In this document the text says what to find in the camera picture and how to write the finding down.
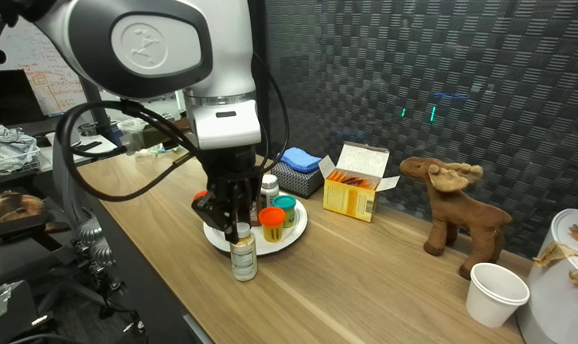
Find green tub teal lid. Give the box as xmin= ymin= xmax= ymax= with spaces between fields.
xmin=272 ymin=193 xmax=298 ymax=225

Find grey perforated metal box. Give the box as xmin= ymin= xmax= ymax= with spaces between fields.
xmin=272 ymin=160 xmax=325 ymax=198

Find brown plush moose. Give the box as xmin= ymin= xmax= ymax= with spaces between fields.
xmin=398 ymin=154 xmax=515 ymax=280

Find grey folded clothes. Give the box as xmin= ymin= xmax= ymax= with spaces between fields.
xmin=0 ymin=122 xmax=44 ymax=183

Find white bottle green label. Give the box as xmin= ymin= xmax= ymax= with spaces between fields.
xmin=228 ymin=221 xmax=260 ymax=282

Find yellow tub orange lid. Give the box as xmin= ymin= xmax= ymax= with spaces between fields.
xmin=256 ymin=204 xmax=289 ymax=244

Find white paper cup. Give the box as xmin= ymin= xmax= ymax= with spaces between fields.
xmin=465 ymin=261 xmax=532 ymax=330

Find yellow open tea box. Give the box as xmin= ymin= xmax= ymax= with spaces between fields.
xmin=318 ymin=141 xmax=402 ymax=223

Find blue sponge cloth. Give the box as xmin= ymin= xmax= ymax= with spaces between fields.
xmin=277 ymin=145 xmax=323 ymax=175

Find white paper plate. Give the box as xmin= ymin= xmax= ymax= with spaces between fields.
xmin=201 ymin=191 xmax=310 ymax=258

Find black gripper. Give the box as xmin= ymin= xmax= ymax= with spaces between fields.
xmin=189 ymin=145 xmax=266 ymax=244

